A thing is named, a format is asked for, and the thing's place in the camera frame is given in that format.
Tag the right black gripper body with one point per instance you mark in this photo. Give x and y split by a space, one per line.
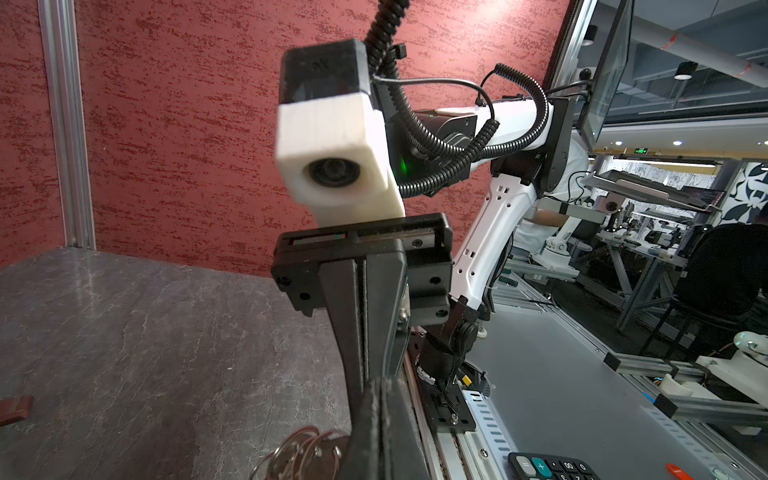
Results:
426 241

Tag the aluminium front rail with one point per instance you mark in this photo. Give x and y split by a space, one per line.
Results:
477 454

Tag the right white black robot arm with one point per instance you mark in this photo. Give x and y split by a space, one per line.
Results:
414 211

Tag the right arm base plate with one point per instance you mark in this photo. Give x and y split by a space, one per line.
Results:
448 410

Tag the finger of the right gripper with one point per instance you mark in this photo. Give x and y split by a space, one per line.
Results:
385 333
339 282

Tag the black office chair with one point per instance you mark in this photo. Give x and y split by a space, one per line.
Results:
727 272

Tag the black calculator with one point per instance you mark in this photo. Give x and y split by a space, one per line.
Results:
549 467

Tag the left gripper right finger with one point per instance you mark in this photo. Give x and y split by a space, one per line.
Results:
405 457

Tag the right aluminium corner post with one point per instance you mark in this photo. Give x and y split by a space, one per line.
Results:
60 48

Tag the black monitor screen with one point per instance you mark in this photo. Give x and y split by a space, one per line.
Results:
608 75

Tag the background workbench frame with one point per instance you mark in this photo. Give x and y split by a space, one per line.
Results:
649 227

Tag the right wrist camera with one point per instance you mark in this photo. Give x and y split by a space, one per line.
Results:
331 146

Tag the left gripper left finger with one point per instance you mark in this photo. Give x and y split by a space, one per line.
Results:
367 452

